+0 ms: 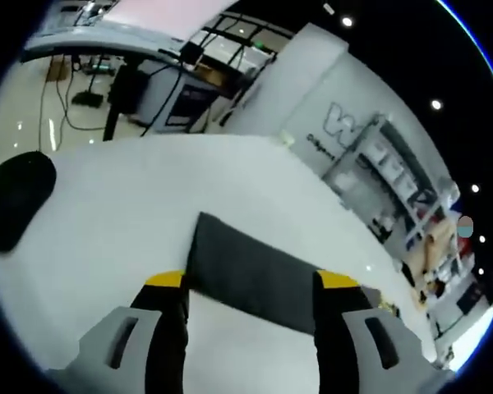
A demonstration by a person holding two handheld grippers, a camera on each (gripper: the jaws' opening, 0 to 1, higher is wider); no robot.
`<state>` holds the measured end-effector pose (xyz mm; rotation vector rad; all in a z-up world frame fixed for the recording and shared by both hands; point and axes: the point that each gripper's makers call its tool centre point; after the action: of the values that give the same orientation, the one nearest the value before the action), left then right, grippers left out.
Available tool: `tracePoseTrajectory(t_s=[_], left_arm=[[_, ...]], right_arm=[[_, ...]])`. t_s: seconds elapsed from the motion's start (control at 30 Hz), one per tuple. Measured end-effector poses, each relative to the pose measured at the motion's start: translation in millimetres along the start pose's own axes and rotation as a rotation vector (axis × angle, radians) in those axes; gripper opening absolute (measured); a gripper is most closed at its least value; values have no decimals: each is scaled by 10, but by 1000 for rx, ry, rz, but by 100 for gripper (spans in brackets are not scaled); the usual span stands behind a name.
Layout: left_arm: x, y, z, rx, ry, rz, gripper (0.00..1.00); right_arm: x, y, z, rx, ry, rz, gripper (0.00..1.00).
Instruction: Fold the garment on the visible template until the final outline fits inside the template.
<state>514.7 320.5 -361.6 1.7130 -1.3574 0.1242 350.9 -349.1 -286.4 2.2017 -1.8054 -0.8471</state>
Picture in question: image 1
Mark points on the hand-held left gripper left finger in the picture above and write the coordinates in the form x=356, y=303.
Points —
x=164, y=349

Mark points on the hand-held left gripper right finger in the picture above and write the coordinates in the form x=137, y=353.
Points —
x=337, y=353

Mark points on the yellow blue grey garment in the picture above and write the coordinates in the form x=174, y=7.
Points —
x=250, y=275

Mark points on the black board on tripod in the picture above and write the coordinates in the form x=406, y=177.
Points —
x=469, y=297

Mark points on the grey metal storage shelf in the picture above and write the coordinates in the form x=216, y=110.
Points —
x=394, y=172

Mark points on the black oval seat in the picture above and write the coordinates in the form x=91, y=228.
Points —
x=18, y=201

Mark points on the grey desk cabinet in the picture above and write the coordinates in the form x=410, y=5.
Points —
x=176, y=98

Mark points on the black floor stand base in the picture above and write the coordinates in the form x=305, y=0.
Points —
x=87, y=99

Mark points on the cardboard box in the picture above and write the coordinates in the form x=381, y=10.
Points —
x=209, y=74

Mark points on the black monitor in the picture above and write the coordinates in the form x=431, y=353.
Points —
x=191, y=52

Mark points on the white curved desk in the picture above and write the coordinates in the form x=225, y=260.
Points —
x=98, y=39

